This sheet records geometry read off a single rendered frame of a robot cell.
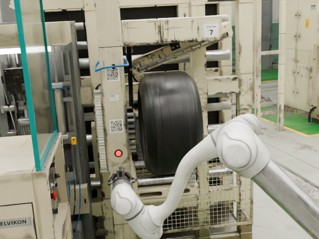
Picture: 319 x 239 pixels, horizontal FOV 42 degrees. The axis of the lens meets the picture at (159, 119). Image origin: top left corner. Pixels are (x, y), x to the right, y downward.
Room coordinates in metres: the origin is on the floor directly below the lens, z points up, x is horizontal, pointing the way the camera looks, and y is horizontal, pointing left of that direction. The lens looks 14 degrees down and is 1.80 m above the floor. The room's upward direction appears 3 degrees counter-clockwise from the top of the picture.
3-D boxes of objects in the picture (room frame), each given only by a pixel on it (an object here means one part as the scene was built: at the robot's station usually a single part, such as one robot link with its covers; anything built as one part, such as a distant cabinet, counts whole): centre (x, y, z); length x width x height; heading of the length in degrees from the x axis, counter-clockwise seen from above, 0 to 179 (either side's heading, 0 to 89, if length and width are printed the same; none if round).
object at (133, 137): (2.72, 0.26, 1.05); 0.20 x 0.15 x 0.30; 96
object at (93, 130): (3.14, 0.49, 0.61); 0.33 x 0.06 x 0.86; 6
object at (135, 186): (2.35, 0.17, 0.90); 0.40 x 0.03 x 0.10; 6
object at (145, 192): (2.23, -0.02, 0.84); 0.36 x 0.09 x 0.06; 96
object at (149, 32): (2.68, -0.09, 1.71); 0.61 x 0.25 x 0.15; 96
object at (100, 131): (2.28, 0.33, 1.19); 0.05 x 0.04 x 0.48; 6
